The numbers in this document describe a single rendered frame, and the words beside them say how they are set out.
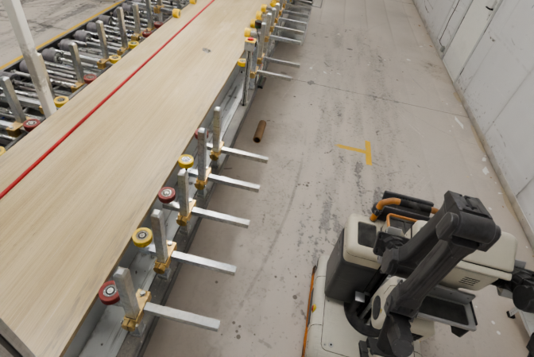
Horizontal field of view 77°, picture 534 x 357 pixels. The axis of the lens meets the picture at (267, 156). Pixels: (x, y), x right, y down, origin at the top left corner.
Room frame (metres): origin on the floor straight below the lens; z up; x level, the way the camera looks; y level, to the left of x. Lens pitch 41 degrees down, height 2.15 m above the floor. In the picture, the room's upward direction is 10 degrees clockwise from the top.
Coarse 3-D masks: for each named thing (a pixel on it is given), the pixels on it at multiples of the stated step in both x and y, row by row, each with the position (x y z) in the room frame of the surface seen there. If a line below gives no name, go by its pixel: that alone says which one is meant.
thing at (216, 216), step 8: (168, 208) 1.02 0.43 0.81; (176, 208) 1.02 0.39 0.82; (192, 208) 1.03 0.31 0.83; (200, 208) 1.03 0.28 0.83; (200, 216) 1.01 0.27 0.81; (208, 216) 1.00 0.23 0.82; (216, 216) 1.00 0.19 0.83; (224, 216) 1.01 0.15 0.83; (232, 216) 1.02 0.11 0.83; (232, 224) 0.99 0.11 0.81; (240, 224) 0.99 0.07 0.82; (248, 224) 0.99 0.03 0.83
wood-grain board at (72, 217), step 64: (256, 0) 4.12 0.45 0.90; (128, 64) 2.15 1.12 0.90; (192, 64) 2.33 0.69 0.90; (64, 128) 1.36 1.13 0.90; (128, 128) 1.45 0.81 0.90; (192, 128) 1.56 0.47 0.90; (0, 192) 0.87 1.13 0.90; (64, 192) 0.93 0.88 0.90; (128, 192) 1.00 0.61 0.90; (0, 256) 0.59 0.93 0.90; (64, 256) 0.63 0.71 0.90; (64, 320) 0.41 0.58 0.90
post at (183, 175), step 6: (180, 174) 0.97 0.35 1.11; (186, 174) 0.98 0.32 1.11; (180, 180) 0.97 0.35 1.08; (186, 180) 0.98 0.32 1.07; (180, 186) 0.97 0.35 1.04; (186, 186) 0.98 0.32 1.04; (180, 192) 0.97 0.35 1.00; (186, 192) 0.97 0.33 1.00; (180, 198) 0.97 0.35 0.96; (186, 198) 0.97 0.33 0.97; (180, 204) 0.97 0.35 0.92; (186, 204) 0.97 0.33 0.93; (180, 210) 0.97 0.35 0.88; (186, 210) 0.97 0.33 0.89; (180, 228) 0.97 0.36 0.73; (186, 228) 0.97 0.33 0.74
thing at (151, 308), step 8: (120, 304) 0.52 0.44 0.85; (152, 304) 0.54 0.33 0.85; (152, 312) 0.51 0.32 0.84; (160, 312) 0.51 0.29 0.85; (168, 312) 0.52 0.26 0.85; (176, 312) 0.52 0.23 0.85; (184, 312) 0.53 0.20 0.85; (176, 320) 0.50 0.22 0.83; (184, 320) 0.50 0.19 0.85; (192, 320) 0.50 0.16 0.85; (200, 320) 0.51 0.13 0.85; (208, 320) 0.51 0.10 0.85; (216, 320) 0.52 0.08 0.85; (208, 328) 0.49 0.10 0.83; (216, 328) 0.49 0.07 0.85
